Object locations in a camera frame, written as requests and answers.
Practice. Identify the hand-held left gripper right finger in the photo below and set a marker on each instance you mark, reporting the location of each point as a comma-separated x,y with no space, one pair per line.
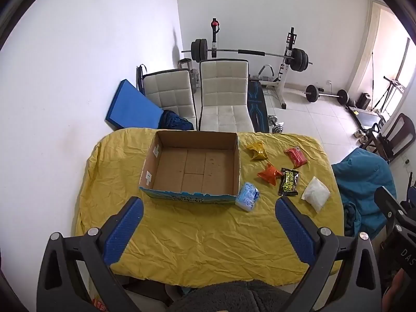
295,230

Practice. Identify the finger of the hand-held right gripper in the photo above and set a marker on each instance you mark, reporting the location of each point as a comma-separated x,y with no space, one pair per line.
386,201

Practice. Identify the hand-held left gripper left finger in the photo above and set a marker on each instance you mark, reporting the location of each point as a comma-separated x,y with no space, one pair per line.
125,230

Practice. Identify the white plastic packet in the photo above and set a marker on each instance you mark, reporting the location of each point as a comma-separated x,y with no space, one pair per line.
315,195

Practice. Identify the black wipes packet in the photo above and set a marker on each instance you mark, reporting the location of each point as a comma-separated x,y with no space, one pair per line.
289,182

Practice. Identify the light blue tissue pack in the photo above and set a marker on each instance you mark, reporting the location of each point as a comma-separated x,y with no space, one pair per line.
247,196

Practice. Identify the orange snack packet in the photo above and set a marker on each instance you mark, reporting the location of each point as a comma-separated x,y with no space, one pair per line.
268,174

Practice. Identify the red noodle packet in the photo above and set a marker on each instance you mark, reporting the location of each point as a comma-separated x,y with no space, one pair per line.
295,157

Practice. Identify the yellow snack packet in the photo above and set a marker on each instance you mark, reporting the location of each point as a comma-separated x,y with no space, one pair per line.
256,149

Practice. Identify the cardboard box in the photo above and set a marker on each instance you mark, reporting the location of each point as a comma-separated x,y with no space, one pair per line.
195,169

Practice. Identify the person's right hand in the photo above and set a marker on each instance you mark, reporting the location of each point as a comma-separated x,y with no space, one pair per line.
395,291

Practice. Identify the teal bean bag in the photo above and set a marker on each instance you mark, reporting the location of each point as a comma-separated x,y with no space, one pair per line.
360,175

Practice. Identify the dark wooden chair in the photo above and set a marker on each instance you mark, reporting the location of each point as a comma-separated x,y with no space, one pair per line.
398,130

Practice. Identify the yellow tablecloth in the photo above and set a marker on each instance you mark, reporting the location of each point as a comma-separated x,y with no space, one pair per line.
211,234

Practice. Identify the black treadmill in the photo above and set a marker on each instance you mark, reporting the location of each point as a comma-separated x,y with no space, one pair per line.
367,117

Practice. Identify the grey fleece garment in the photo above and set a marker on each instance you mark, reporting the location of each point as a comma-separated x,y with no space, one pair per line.
227,295

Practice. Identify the small metal dumbbell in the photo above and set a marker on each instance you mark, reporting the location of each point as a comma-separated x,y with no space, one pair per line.
278,128
273,119

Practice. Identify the dark blue cloth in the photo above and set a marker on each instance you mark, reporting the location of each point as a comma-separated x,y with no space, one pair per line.
174,122

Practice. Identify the blue foam mat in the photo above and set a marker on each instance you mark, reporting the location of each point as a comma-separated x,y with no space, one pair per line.
130,104

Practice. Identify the short barbell with plates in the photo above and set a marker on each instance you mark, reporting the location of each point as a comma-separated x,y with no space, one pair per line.
311,92

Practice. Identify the white padded chair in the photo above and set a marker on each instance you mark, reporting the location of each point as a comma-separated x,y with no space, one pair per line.
224,84
169,91

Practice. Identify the white squat rack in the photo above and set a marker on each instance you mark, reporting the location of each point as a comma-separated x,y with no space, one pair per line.
282,84

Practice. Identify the black bag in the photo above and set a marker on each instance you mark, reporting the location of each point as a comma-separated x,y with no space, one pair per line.
140,78

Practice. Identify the long barbell with plates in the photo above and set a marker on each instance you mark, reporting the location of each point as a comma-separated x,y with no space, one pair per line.
227,51

